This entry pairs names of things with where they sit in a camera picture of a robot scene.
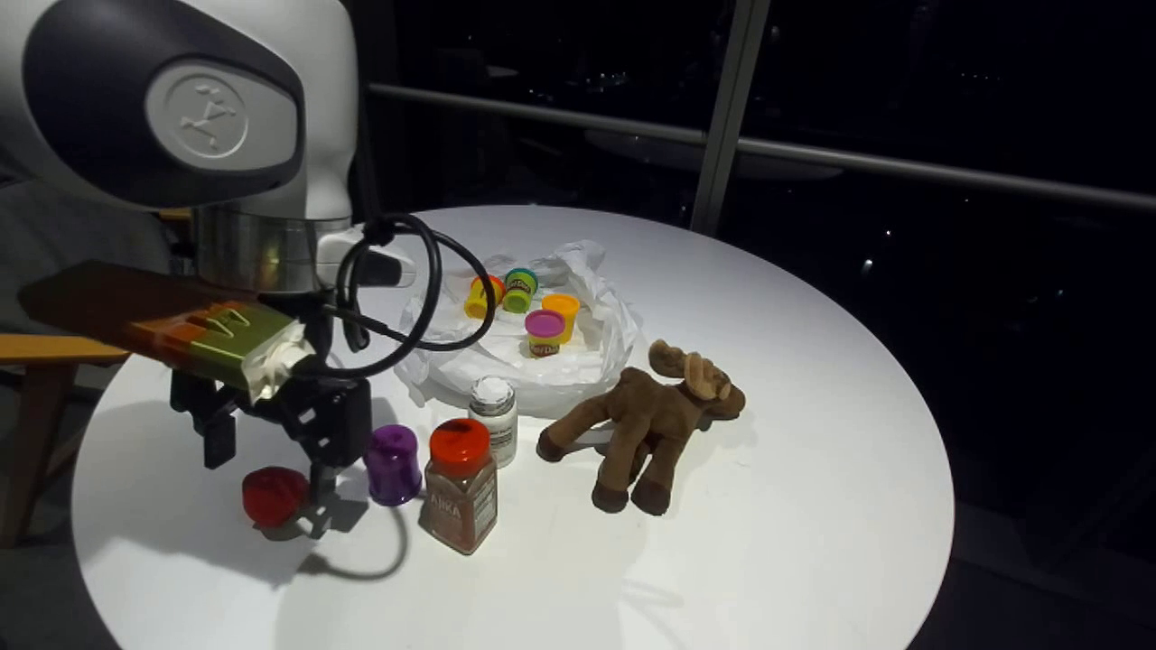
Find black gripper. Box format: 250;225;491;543
165;366;376;543

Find yellow-green tub pink lid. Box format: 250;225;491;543
520;307;572;362

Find green tub teal lid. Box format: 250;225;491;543
500;265;542;316

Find small yellow tub orange lid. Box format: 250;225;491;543
539;290;585;333

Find white plastic bag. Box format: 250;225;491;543
394;233;644;424

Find red toy strawberry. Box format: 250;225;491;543
240;461;313;535

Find purple shaker container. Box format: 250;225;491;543
362;424;426;510

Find orange-lid spice jar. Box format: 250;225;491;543
414;416;503;561

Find small white-lid jar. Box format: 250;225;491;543
467;372;524;468

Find grey chair wooden armrests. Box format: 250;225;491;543
0;178;194;550

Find brown moose plush toy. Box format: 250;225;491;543
536;334;750;520

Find grey horizontal railing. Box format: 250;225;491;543
364;79;1156;218

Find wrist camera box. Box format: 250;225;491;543
14;260;320;409

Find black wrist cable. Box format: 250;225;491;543
320;209;503;378

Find grey window post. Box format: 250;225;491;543
685;0;772;239

